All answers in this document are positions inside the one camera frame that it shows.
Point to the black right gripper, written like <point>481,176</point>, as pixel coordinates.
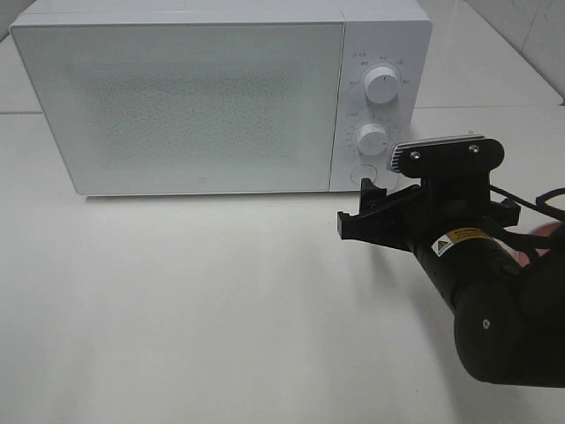
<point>402,219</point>

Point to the white microwave knob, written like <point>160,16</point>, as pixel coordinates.
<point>372,139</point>
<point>381,84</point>

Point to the upper white microwave knob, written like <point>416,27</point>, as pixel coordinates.
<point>381,84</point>

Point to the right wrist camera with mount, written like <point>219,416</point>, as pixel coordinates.
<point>446,156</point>

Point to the lower white microwave knob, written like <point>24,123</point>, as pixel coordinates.
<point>372,139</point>

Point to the pink round plate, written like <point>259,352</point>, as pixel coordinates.
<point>544,230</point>

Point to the white microwave oven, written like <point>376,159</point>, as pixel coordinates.
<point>374,32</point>

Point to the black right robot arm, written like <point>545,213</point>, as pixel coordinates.
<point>504,289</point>

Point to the white microwave door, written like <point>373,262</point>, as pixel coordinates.
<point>139,110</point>

